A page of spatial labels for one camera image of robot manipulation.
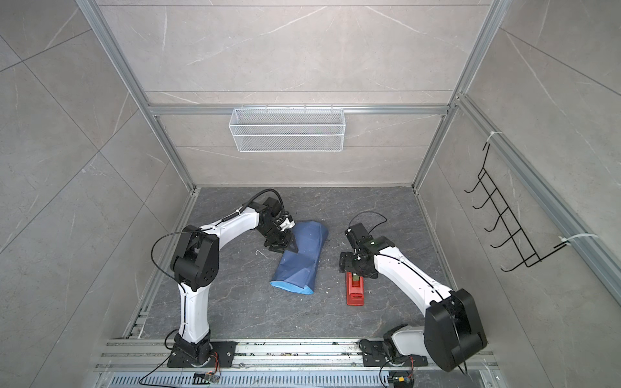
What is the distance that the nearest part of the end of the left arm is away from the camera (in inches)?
32.6

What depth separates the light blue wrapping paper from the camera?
828mm

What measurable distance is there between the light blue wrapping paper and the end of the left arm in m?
0.03
